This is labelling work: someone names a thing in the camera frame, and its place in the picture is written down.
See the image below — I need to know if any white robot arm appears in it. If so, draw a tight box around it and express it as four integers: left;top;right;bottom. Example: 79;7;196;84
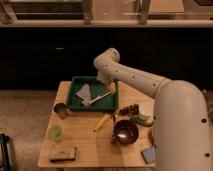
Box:
94;48;213;171

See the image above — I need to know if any green plastic tray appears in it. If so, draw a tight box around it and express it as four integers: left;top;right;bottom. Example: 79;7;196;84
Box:
66;76;119;112

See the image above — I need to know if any grey cloth in tray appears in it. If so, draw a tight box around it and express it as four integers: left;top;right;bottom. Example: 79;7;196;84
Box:
76;84;91;100

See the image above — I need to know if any yellow banana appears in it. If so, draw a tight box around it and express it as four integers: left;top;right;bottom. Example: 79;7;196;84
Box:
93;113;111;132

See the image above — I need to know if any bunch of dark grapes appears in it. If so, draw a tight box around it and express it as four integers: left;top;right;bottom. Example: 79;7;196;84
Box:
119;104;139;115

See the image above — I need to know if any dark purple bowl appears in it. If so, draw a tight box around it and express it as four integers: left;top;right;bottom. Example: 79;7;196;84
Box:
113;120;139;145

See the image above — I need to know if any wooden table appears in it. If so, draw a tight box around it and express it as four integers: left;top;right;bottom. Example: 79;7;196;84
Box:
36;80;190;169

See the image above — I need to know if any small metal cup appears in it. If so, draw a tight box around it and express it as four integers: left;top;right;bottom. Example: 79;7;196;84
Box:
53;103;68;120

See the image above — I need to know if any green plastic cup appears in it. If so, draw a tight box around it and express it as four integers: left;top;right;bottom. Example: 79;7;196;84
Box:
47;125;62;143

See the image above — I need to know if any blue sponge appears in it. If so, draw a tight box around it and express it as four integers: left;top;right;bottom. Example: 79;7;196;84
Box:
141;146;155;164

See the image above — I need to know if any black chair part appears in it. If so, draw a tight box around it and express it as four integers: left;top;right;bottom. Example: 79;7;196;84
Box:
0;133;11;171

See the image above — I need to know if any wooden shelf rail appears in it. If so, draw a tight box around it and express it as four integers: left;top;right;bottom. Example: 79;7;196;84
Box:
0;0;213;28

